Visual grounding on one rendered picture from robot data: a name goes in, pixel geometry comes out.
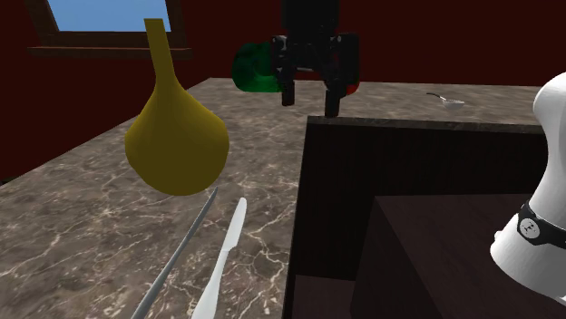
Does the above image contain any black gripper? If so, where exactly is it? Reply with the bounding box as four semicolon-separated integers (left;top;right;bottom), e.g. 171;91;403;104
270;0;361;119

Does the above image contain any green bowl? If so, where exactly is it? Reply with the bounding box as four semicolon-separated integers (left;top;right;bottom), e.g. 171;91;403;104
230;41;285;94

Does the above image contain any yellow long-necked vase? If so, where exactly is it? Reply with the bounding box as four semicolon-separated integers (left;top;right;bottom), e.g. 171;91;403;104
123;17;231;198

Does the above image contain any white knife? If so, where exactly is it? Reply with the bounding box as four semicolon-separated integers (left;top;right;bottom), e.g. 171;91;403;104
190;197;249;319

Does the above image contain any grey knife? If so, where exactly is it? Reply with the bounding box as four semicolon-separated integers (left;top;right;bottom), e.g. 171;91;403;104
130;186;220;319

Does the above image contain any dark framed window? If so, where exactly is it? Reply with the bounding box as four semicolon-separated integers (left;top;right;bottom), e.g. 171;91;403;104
24;0;194;61

